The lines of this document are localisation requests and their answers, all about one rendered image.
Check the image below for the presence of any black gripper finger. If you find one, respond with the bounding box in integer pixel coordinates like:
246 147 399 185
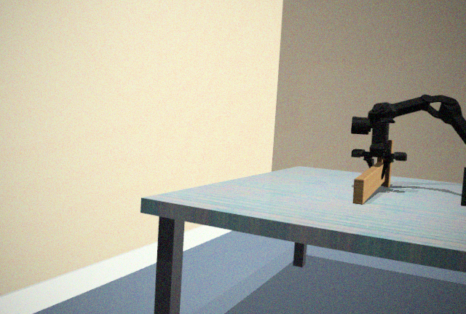
382 161 394 179
363 159 374 168

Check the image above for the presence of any wooden board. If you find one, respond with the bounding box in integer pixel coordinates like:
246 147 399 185
353 162 385 205

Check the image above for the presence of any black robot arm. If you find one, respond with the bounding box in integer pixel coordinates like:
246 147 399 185
351 95 466 157

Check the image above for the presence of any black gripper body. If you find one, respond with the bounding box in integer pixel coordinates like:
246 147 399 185
351 135 407 161

